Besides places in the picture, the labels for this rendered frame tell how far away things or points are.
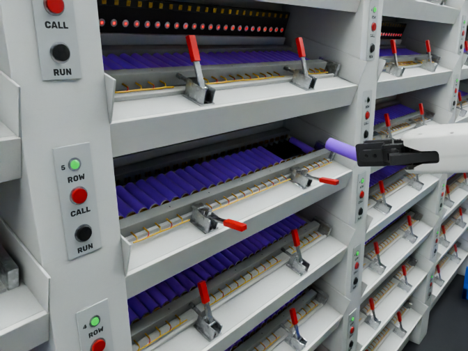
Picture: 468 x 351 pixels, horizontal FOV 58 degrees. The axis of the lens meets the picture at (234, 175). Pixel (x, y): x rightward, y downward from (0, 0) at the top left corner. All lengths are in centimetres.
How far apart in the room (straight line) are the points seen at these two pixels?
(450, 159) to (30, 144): 44
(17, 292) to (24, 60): 25
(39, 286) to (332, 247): 69
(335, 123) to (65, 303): 69
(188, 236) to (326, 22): 58
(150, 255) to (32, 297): 15
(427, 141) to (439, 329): 161
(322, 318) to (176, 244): 59
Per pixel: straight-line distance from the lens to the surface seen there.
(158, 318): 71
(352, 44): 96
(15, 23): 44
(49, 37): 45
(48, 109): 45
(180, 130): 56
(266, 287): 84
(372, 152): 59
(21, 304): 52
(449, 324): 214
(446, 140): 53
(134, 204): 63
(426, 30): 164
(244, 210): 70
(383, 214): 125
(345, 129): 98
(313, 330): 107
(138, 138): 52
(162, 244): 60
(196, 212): 64
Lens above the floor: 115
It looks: 16 degrees down
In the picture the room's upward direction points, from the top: 1 degrees counter-clockwise
